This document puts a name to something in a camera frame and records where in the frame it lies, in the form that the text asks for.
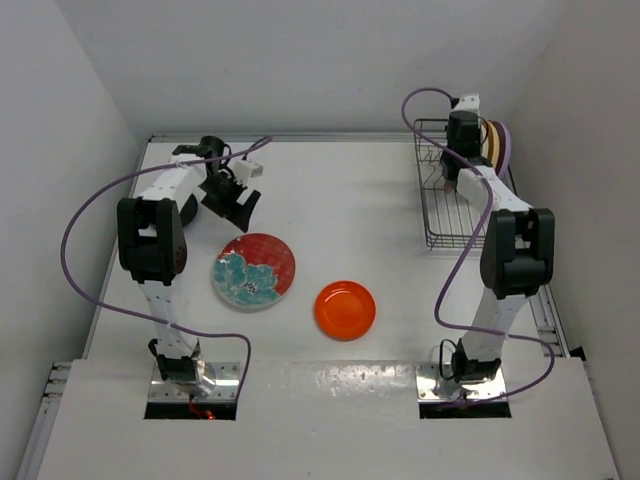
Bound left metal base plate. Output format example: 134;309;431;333
147;361;241;403

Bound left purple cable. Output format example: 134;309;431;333
60;134;274;401

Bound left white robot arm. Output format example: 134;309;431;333
116;136;263;396

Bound wire dish rack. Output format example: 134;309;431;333
414;135;512;251

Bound black plate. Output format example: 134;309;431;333
180;195;199;228

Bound purple plate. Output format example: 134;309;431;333
493;121;512;178

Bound metal base plate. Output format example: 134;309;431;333
147;361;241;403
415;362;506;403

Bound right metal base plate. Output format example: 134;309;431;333
415;362;506;403

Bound orange plate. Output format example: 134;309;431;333
314;280;377;342

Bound cream white plate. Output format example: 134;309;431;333
479;117;493;160

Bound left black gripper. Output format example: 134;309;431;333
197;171;258;231

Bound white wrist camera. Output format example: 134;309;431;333
451;93;480;115
232;160;263;184

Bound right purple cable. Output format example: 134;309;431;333
401;87;557;405

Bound purple cable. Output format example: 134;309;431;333
401;87;557;405
60;134;274;401

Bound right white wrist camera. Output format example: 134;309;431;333
451;93;480;115

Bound yellow bear plate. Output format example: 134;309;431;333
487;120;505;174

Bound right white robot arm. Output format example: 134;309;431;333
441;110;555;383

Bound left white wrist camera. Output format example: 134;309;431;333
232;160;263;184

